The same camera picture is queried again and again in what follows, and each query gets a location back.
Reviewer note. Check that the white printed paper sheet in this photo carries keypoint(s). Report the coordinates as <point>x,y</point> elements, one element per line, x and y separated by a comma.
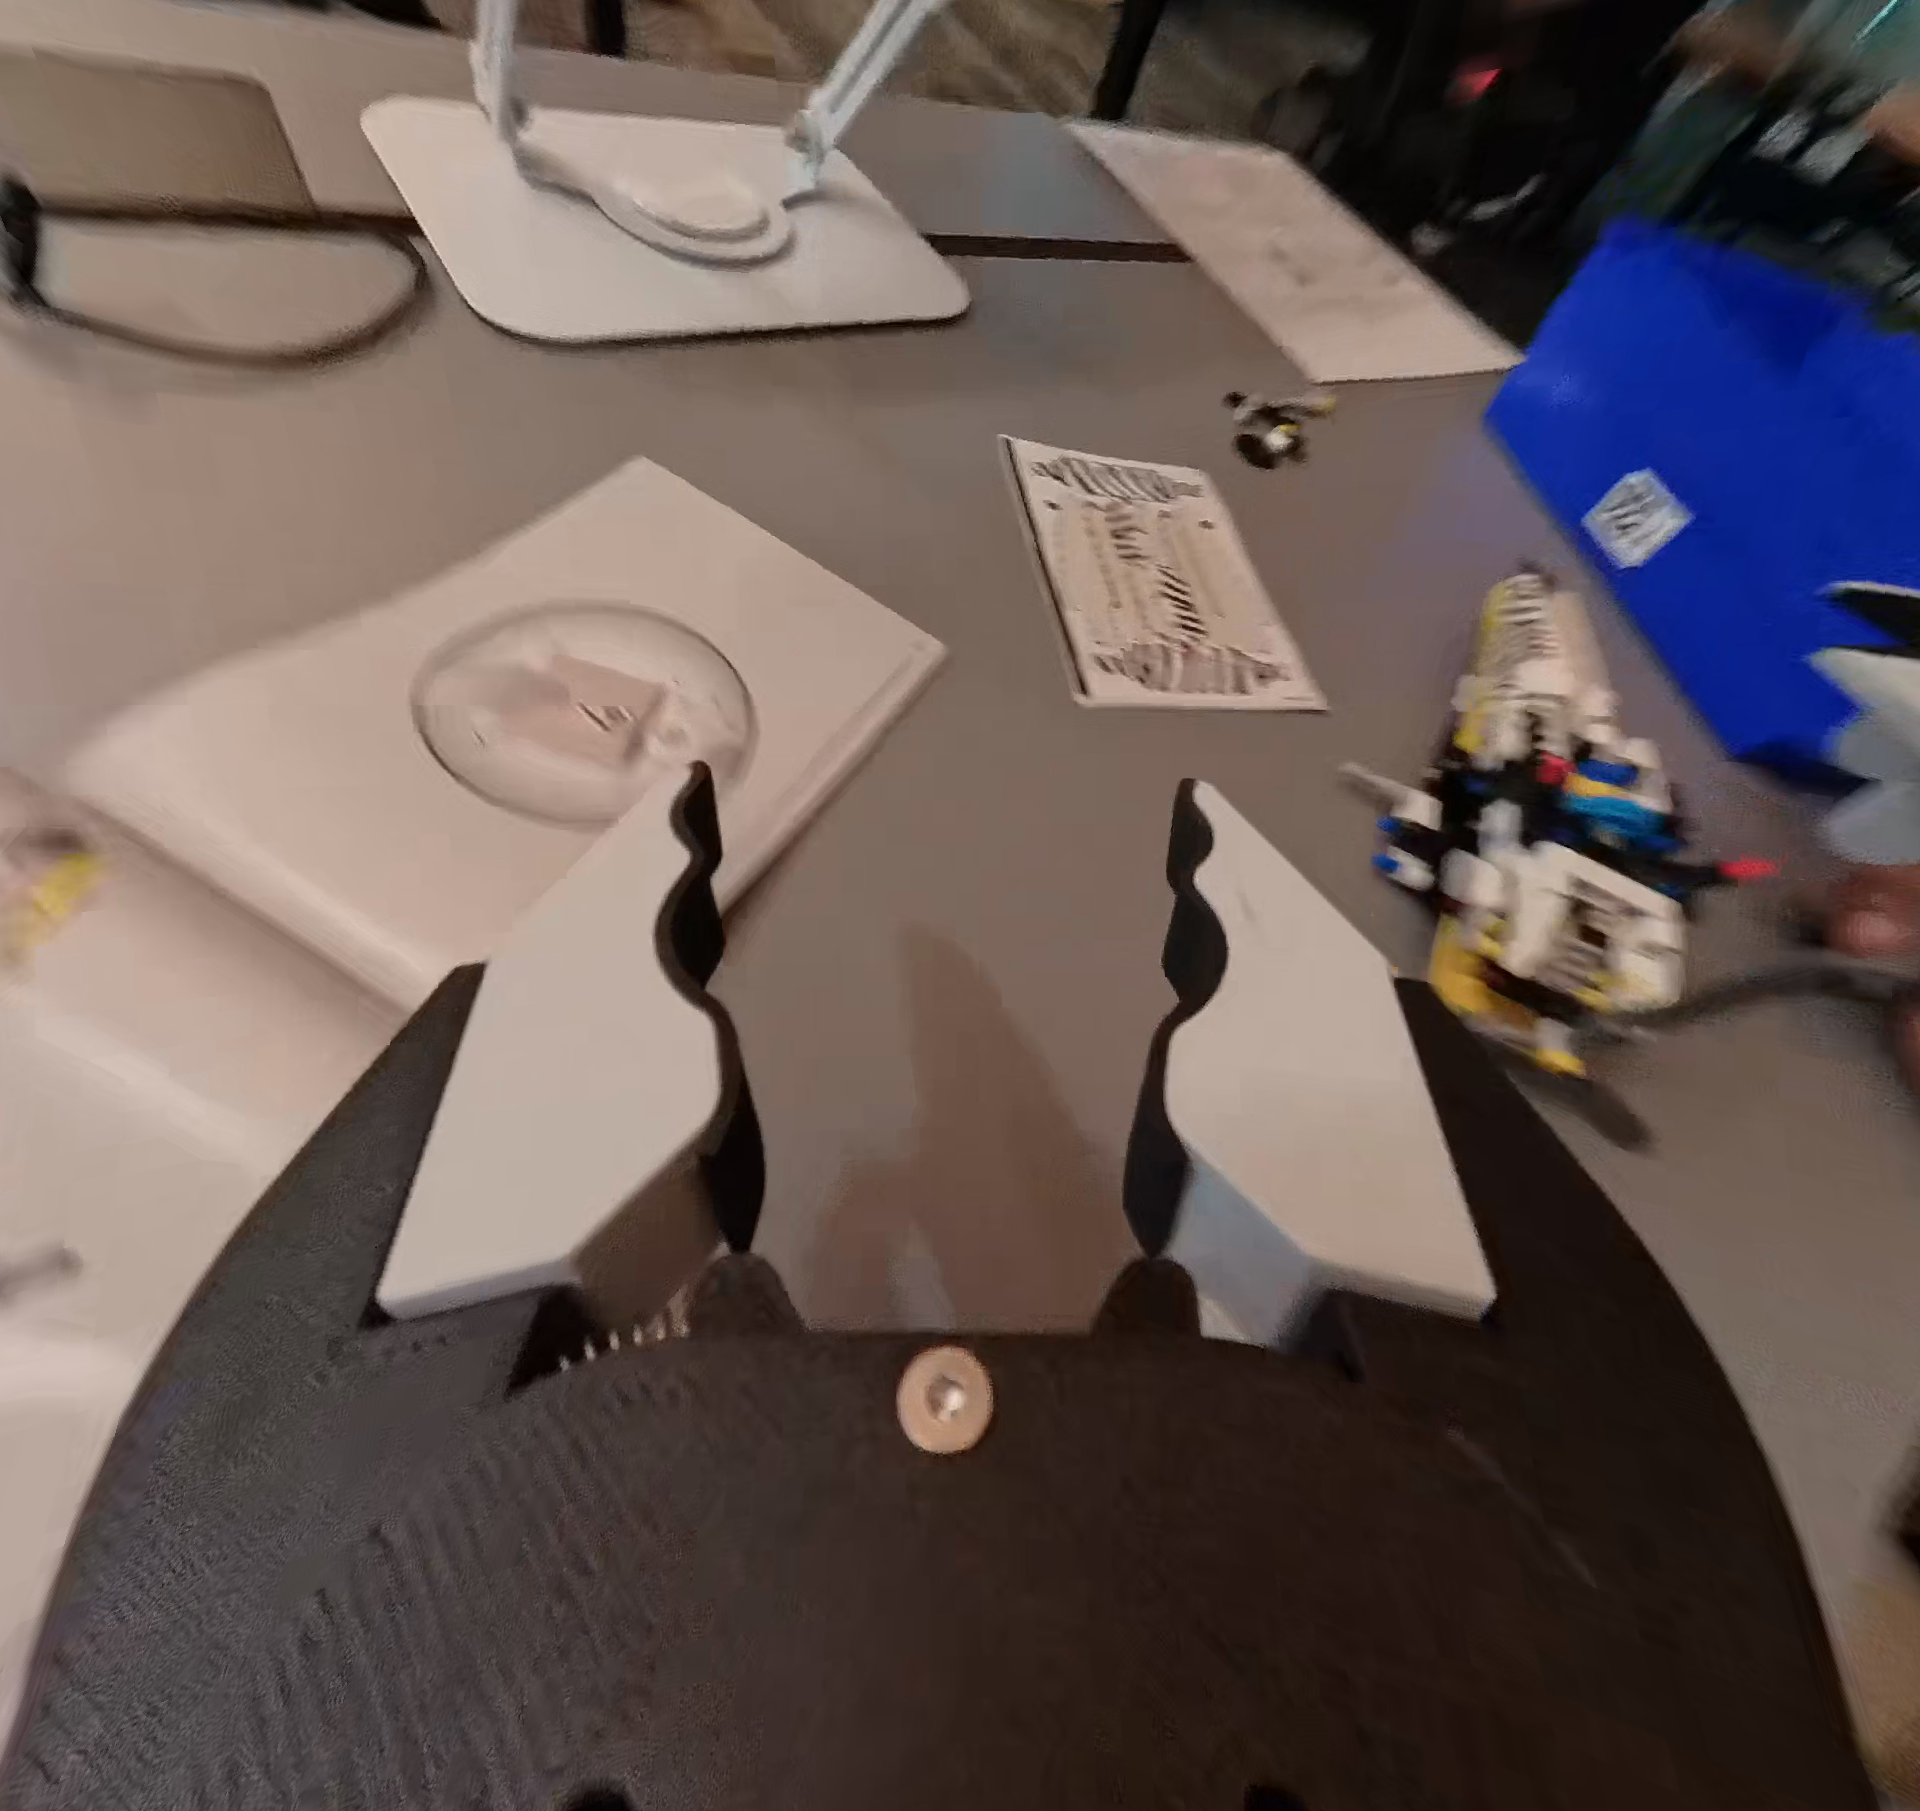
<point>1320,266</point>

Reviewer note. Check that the white paper bag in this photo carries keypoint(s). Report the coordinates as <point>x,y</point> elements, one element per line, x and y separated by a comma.
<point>119,1120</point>

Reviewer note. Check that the small loose lego pieces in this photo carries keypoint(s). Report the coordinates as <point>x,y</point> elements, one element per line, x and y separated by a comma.
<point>1271,435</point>

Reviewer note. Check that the white tablet stand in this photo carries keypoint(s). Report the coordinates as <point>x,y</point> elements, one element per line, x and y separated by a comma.
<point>630,266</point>

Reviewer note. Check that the zebra striped lego helicopter model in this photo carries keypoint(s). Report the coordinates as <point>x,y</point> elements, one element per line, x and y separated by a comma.
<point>1545,852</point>

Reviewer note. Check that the white lego instruction booklet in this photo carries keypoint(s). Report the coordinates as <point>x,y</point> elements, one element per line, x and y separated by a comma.
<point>630,670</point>

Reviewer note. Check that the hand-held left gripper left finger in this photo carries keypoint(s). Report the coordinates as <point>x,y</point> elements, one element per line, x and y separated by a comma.
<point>556,1092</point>

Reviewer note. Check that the dark desk pad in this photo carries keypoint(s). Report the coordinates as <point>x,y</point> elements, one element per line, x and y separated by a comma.
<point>150,138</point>

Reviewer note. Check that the clear bag with yellow piece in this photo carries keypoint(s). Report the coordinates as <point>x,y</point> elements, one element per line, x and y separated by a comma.
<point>53,881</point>

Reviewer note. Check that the blue plastic bin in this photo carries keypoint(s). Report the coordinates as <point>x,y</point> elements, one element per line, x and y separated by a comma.
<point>1725,386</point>

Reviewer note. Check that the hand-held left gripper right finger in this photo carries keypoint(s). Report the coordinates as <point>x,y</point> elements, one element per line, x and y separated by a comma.
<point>1320,1092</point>

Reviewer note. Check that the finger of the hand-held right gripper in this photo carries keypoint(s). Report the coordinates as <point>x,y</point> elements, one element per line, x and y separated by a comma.
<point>1875,686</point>

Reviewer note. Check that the zebra striped sticker sheet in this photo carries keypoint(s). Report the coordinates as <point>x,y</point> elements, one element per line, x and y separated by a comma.
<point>1162,581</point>

